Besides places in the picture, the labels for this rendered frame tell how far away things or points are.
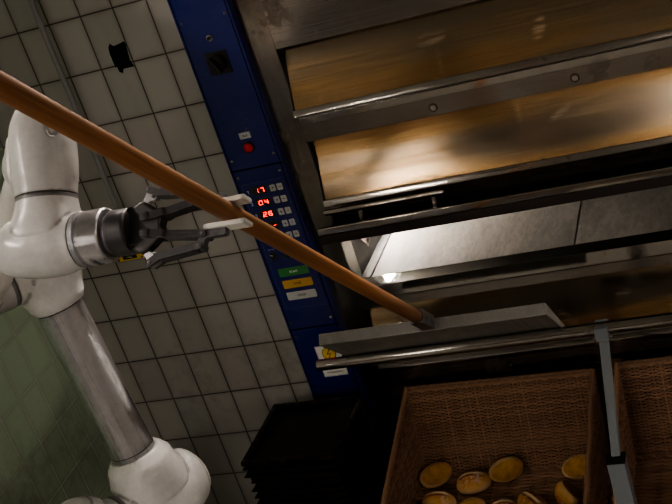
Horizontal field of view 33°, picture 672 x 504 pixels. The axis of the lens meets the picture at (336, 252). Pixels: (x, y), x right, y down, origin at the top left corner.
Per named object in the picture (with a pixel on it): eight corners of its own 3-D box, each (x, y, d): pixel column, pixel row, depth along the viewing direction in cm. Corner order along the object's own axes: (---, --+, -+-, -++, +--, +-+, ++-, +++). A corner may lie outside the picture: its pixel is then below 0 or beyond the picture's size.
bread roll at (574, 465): (602, 473, 308) (601, 475, 313) (595, 449, 310) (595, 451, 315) (565, 482, 309) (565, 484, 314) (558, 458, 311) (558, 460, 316)
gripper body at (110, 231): (125, 214, 187) (175, 205, 183) (125, 265, 184) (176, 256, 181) (99, 202, 180) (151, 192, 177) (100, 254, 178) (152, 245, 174)
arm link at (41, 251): (64, 268, 178) (59, 186, 180) (-18, 283, 183) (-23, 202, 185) (102, 275, 188) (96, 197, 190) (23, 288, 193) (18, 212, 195)
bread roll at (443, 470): (457, 477, 326) (454, 479, 331) (446, 455, 328) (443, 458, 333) (426, 492, 324) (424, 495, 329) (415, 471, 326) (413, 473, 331)
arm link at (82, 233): (98, 273, 187) (129, 267, 185) (65, 261, 179) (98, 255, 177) (97, 219, 189) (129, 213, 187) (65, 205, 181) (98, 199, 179)
